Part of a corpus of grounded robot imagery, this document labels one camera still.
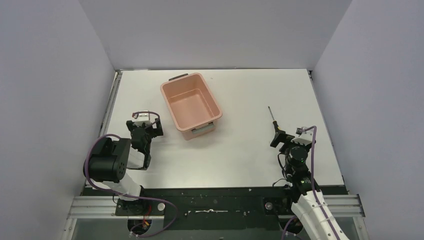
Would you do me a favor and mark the black handled screwdriver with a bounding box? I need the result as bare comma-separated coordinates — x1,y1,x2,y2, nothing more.
268,106,281,133

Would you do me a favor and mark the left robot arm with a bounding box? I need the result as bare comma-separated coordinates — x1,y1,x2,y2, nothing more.
83,118,164,215

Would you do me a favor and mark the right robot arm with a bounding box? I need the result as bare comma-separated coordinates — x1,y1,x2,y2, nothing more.
270,123,348,240

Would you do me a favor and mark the pink plastic bin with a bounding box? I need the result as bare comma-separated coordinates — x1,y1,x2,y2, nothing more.
160,72,223,141

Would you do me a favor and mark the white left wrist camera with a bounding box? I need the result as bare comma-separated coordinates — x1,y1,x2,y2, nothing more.
132,112,151,127

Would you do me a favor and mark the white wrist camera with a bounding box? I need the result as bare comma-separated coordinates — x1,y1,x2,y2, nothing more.
132,112,151,127
290,127,315,146

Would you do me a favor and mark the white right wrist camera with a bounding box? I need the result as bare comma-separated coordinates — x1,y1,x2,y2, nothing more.
290,127,315,146

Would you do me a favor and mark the aluminium left side rail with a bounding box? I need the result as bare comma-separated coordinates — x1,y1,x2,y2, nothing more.
99,70,123,136

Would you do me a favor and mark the aluminium rail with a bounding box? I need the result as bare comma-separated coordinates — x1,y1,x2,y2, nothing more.
99,70,123,136
68,195,365,220

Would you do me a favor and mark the grey near bin handle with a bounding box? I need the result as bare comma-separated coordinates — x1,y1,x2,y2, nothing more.
191,121,215,135

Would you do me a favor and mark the dark grey far bin handle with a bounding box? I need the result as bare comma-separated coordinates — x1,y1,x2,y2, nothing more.
168,73,189,81

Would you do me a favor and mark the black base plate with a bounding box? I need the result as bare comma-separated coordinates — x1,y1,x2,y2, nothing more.
80,185,349,233

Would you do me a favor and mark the aluminium front rail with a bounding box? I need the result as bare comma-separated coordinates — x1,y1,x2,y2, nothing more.
68,195,365,220

